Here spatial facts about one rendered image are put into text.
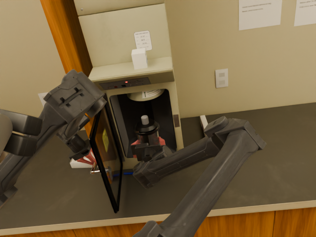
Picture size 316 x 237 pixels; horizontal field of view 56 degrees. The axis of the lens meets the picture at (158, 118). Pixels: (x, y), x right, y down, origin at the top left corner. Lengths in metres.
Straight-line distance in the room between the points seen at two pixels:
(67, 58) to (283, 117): 1.21
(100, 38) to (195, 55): 0.65
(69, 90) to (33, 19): 1.08
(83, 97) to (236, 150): 0.36
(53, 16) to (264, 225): 1.21
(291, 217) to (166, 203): 0.55
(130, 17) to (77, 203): 0.86
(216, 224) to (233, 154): 0.78
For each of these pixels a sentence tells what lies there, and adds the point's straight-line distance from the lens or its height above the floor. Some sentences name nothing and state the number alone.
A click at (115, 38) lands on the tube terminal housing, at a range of 1.18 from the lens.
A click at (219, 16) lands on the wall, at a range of 1.63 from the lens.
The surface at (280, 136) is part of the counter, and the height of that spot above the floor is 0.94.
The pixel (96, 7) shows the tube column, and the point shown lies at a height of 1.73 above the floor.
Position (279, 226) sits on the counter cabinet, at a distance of 1.52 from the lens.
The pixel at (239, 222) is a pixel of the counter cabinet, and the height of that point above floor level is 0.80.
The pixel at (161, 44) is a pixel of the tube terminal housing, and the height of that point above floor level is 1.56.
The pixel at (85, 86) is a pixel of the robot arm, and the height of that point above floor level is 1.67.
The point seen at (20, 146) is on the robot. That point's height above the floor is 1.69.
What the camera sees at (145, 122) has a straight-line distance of 1.20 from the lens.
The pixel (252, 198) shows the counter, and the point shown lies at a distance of 1.35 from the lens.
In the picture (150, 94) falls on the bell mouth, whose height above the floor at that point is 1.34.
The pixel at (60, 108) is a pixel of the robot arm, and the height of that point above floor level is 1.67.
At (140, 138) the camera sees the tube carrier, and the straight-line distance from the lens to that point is 1.22.
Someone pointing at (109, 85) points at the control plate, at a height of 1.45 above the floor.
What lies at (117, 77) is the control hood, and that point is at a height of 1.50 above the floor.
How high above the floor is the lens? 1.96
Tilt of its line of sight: 34 degrees down
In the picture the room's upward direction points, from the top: 10 degrees counter-clockwise
